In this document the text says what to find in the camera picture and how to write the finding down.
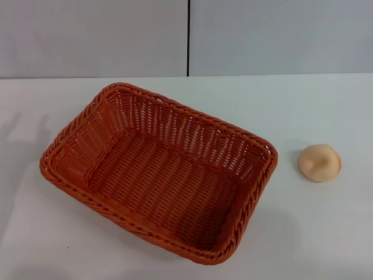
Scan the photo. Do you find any orange woven plastic basket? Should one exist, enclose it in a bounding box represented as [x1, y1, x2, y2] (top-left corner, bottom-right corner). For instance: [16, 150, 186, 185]
[38, 82, 279, 266]

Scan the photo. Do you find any peach coloured round bun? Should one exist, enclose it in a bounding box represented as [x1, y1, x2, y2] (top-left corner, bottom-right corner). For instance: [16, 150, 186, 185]
[298, 143, 342, 183]

